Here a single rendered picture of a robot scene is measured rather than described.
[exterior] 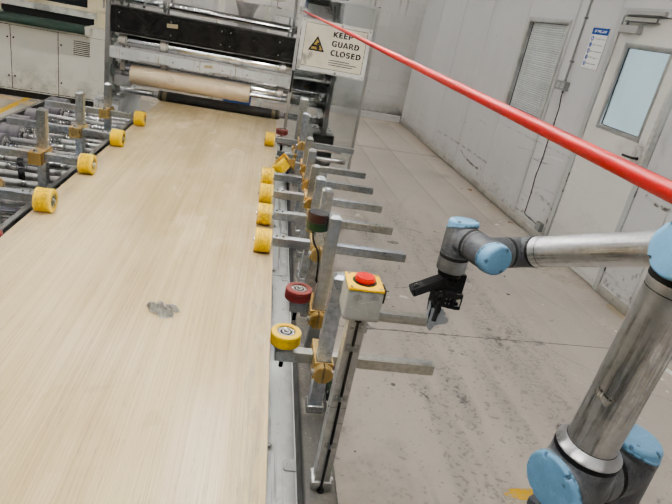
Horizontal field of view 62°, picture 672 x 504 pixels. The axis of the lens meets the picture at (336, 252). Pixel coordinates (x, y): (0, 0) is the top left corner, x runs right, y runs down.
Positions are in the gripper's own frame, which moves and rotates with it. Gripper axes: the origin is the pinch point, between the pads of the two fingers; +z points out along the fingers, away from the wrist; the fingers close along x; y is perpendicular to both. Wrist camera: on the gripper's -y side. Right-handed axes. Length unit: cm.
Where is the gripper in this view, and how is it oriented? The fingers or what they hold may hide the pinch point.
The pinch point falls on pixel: (427, 325)
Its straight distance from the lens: 183.2
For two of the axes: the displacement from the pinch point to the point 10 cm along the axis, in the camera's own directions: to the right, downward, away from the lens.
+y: 9.8, 1.3, 1.5
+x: -0.9, -4.1, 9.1
